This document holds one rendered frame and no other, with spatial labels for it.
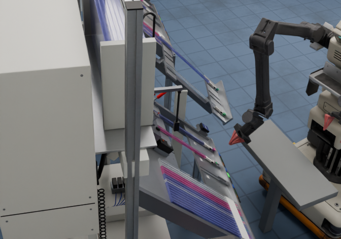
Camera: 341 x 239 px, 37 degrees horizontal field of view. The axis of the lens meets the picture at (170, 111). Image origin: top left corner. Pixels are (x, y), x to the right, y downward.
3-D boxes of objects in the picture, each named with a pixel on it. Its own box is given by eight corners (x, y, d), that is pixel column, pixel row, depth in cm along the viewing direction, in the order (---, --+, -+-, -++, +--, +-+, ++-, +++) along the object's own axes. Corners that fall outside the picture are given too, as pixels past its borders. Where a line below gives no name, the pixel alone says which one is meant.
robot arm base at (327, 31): (336, 33, 256) (317, 23, 263) (330, 28, 249) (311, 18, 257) (326, 48, 257) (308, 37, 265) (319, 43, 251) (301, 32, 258)
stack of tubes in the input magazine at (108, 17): (122, 35, 209) (122, -27, 192) (146, 115, 171) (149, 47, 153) (91, 38, 206) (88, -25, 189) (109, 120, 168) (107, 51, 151)
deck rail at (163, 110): (201, 144, 265) (209, 137, 263) (202, 147, 264) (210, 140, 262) (98, 77, 223) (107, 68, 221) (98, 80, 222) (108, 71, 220)
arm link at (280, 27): (274, 20, 217) (256, 13, 223) (265, 50, 221) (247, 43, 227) (325, 27, 249) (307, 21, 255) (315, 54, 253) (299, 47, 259)
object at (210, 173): (204, 143, 262) (208, 139, 261) (248, 250, 214) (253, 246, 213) (179, 127, 251) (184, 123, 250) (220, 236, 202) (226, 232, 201)
